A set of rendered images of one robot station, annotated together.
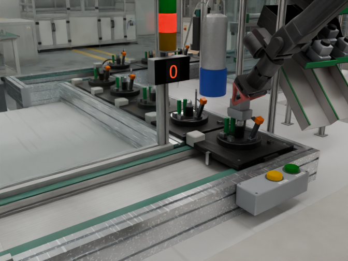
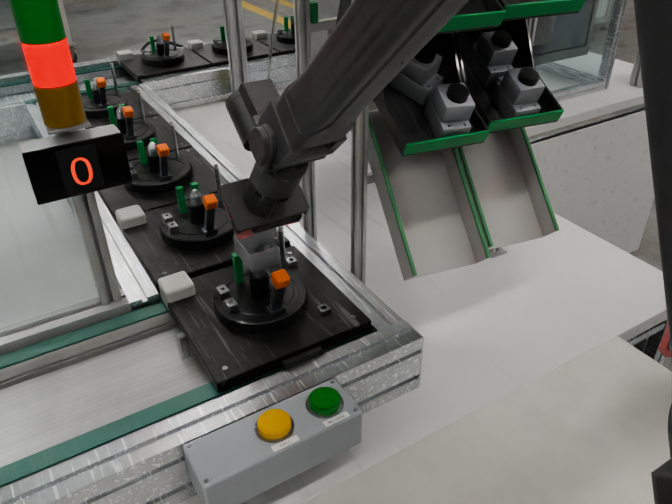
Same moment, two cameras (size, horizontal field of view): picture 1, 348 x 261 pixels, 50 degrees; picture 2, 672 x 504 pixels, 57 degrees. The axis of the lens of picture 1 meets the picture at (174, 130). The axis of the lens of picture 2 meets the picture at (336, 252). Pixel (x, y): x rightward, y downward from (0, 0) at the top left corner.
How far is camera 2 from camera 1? 55 cm
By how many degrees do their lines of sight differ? 13
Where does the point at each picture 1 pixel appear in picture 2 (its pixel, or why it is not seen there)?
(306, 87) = (437, 175)
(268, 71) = (271, 191)
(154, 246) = not seen: outside the picture
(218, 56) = not seen: hidden behind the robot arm
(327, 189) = (429, 419)
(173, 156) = (123, 331)
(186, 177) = (125, 390)
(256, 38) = (247, 107)
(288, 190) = (301, 457)
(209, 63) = not seen: hidden behind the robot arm
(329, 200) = (417, 455)
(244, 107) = (259, 242)
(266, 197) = (235, 483)
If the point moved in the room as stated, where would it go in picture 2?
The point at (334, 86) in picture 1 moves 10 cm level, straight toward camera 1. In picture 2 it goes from (510, 166) to (493, 190)
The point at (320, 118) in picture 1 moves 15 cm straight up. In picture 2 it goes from (454, 250) to (464, 163)
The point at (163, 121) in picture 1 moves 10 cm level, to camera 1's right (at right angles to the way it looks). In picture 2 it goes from (96, 261) to (162, 264)
